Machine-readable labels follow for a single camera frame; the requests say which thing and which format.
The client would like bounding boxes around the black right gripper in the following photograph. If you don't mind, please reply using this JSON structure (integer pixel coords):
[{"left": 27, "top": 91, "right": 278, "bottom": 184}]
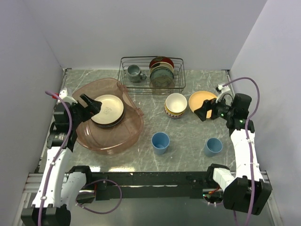
[{"left": 194, "top": 93, "right": 235, "bottom": 121}]

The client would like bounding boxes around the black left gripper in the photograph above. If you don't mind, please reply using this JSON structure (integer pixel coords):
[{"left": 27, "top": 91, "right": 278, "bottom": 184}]
[{"left": 70, "top": 94, "right": 101, "bottom": 129}]

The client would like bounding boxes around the tan bottom plate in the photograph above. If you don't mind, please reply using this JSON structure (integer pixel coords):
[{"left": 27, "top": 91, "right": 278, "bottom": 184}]
[{"left": 189, "top": 91, "right": 217, "bottom": 112}]

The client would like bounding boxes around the white bear print plate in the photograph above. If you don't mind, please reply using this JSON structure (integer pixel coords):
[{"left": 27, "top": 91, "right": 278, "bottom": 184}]
[{"left": 91, "top": 95, "right": 124, "bottom": 125}]

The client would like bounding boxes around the white watermelon pattern plate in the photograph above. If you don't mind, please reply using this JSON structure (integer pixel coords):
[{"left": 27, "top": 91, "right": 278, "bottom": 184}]
[{"left": 95, "top": 118, "right": 122, "bottom": 128}]

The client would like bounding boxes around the plain white ceramic bowl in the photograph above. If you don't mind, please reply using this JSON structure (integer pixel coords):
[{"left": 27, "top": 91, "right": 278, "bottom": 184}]
[{"left": 165, "top": 93, "right": 188, "bottom": 114}]

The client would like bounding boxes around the red rimmed cream plate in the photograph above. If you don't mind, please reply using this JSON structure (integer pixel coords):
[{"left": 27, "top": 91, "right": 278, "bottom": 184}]
[{"left": 94, "top": 111, "right": 125, "bottom": 128}]

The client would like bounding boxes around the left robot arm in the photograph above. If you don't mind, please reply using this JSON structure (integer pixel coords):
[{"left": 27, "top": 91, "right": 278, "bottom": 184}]
[{"left": 21, "top": 90, "right": 102, "bottom": 226}]

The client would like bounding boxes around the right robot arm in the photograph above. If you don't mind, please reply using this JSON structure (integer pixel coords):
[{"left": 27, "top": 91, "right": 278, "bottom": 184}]
[{"left": 194, "top": 93, "right": 272, "bottom": 215}]

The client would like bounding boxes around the pink transparent plastic bin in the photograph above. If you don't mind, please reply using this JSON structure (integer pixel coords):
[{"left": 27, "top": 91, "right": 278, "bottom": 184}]
[{"left": 72, "top": 78, "right": 144, "bottom": 154}]

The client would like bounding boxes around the yellow blue sun bowl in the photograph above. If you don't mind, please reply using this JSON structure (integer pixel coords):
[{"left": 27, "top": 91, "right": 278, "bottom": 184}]
[{"left": 164, "top": 101, "right": 187, "bottom": 118}]

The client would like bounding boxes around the red zigzag bottom bowl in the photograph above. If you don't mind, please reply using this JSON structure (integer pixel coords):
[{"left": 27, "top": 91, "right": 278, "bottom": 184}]
[{"left": 165, "top": 111, "right": 184, "bottom": 119}]

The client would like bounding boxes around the blue plastic cup right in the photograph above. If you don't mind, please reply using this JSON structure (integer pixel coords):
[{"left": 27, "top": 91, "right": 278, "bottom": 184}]
[{"left": 204, "top": 137, "right": 223, "bottom": 157}]

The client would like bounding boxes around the blue plastic cup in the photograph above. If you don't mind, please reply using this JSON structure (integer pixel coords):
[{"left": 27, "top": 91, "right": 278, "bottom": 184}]
[
  {"left": 151, "top": 132, "right": 170, "bottom": 155},
  {"left": 204, "top": 137, "right": 223, "bottom": 157}
]

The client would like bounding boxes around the grey ceramic mug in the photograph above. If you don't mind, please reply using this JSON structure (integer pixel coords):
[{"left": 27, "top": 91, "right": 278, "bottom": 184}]
[{"left": 127, "top": 65, "right": 146, "bottom": 83}]

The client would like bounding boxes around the beige crackle plate in rack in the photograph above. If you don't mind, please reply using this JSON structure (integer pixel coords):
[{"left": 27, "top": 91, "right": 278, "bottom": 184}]
[{"left": 150, "top": 76, "right": 175, "bottom": 89}]

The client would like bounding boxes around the blue plastic cup left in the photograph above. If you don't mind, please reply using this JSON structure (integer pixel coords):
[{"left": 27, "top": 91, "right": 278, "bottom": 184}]
[{"left": 151, "top": 132, "right": 170, "bottom": 155}]

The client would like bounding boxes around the cream plate in rack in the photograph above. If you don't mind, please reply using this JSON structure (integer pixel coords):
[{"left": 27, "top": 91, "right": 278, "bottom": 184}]
[{"left": 150, "top": 62, "right": 174, "bottom": 73}]

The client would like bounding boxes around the red floral plate in rack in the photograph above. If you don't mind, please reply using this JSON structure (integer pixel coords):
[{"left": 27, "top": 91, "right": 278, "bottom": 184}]
[{"left": 149, "top": 56, "right": 174, "bottom": 68}]

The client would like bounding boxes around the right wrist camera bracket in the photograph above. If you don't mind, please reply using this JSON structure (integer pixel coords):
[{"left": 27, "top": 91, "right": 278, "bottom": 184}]
[{"left": 216, "top": 84, "right": 231, "bottom": 103}]

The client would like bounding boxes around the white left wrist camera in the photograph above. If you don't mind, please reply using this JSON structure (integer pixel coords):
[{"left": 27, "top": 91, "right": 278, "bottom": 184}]
[{"left": 55, "top": 88, "right": 77, "bottom": 104}]

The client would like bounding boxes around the metal wire dish rack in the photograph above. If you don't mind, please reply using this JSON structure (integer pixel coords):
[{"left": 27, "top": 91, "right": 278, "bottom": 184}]
[{"left": 118, "top": 56, "right": 186, "bottom": 95}]

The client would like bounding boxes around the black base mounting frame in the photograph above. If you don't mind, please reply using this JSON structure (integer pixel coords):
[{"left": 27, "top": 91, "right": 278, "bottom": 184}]
[{"left": 84, "top": 171, "right": 218, "bottom": 201}]

